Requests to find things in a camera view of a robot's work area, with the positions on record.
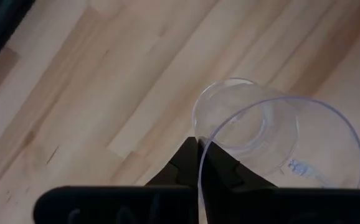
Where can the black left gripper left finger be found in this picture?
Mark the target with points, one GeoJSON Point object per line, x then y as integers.
{"type": "Point", "coordinates": [121, 205]}

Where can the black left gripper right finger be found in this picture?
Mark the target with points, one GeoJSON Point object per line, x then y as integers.
{"type": "Point", "coordinates": [261, 205]}

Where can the clear plastic cup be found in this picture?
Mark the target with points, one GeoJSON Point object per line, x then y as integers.
{"type": "Point", "coordinates": [245, 124]}

